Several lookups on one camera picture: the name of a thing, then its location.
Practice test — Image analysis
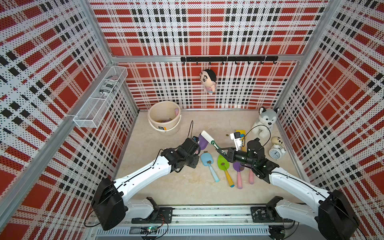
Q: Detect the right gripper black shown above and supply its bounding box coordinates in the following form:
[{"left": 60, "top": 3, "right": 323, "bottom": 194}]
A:
[{"left": 217, "top": 147, "right": 256, "bottom": 168}]

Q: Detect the light blue trowel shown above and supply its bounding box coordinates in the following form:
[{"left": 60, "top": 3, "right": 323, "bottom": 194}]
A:
[{"left": 201, "top": 153, "right": 220, "bottom": 183}]

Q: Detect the green white scrub brush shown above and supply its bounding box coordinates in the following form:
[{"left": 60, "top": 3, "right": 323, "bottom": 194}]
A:
[{"left": 201, "top": 131, "right": 220, "bottom": 149}]

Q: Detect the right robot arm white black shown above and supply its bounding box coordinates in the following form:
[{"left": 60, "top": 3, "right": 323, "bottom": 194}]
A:
[{"left": 217, "top": 138, "right": 360, "bottom": 240}]

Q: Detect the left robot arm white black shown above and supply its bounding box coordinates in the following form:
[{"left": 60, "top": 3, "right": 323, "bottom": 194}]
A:
[{"left": 91, "top": 138, "right": 201, "bottom": 231}]

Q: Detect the purple pointed trowel rightmost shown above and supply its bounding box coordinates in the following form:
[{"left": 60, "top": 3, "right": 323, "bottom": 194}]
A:
[{"left": 249, "top": 170, "right": 255, "bottom": 185}]

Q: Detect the cream plastic bucket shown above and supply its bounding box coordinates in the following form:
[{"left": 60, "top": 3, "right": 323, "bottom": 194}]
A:
[{"left": 147, "top": 101, "right": 182, "bottom": 136}]

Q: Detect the skull alarm clock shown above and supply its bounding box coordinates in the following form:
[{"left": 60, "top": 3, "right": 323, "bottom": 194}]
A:
[{"left": 269, "top": 136, "right": 287, "bottom": 160}]

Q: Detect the husky plush toy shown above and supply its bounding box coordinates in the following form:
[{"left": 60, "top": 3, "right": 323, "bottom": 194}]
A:
[{"left": 251, "top": 107, "right": 280, "bottom": 138}]

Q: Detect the cartoon boy plush doll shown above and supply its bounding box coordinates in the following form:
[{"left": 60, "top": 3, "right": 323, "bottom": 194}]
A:
[{"left": 200, "top": 69, "right": 217, "bottom": 95}]

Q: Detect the can on shelf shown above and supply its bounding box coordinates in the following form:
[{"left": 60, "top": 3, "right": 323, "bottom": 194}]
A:
[{"left": 99, "top": 79, "right": 118, "bottom": 96}]

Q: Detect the green pointed trowel yellow handle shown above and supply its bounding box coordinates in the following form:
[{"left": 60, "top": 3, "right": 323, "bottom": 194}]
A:
[{"left": 218, "top": 155, "right": 235, "bottom": 188}]

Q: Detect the purple pointed trowel pink handle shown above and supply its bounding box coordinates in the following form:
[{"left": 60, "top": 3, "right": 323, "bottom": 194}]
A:
[{"left": 233, "top": 162, "right": 245, "bottom": 189}]

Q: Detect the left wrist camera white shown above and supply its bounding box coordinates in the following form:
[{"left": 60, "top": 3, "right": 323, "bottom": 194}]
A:
[{"left": 192, "top": 136, "right": 200, "bottom": 143}]

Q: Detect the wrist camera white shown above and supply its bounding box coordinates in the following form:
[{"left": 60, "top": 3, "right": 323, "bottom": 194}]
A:
[
  {"left": 192, "top": 136, "right": 200, "bottom": 143},
  {"left": 230, "top": 132, "right": 242, "bottom": 151}
]

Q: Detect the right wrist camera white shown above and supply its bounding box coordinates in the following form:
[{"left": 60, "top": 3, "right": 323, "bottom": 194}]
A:
[{"left": 230, "top": 132, "right": 242, "bottom": 151}]

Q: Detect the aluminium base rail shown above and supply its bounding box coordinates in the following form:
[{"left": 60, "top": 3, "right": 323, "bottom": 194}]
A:
[{"left": 86, "top": 203, "right": 337, "bottom": 238}]

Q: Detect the black hook rail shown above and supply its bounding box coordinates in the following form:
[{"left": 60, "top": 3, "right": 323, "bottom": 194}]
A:
[{"left": 180, "top": 56, "right": 279, "bottom": 63}]

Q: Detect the clear wall shelf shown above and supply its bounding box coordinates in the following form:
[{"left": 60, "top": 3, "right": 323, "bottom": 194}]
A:
[{"left": 74, "top": 66, "right": 128, "bottom": 129}]

